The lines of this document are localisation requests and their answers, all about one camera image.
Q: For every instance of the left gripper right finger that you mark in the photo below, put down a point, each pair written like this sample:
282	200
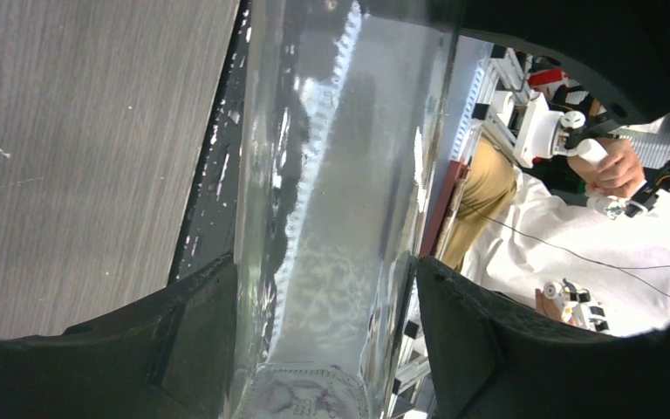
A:
492	357

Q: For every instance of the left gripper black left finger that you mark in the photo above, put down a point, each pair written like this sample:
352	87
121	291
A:
168	355

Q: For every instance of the clear glass bottle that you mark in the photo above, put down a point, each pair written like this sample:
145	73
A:
342	117

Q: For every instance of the operator hand on controller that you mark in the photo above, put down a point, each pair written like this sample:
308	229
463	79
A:
620	174

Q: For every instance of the seated operator white shirt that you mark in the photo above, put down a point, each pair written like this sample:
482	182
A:
511	235

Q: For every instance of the red box beside table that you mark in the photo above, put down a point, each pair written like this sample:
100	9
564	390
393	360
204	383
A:
438	211

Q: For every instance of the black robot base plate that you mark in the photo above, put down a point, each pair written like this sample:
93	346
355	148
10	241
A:
209	222

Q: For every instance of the white teleoperation controller handle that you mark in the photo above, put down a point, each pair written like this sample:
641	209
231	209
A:
545	133

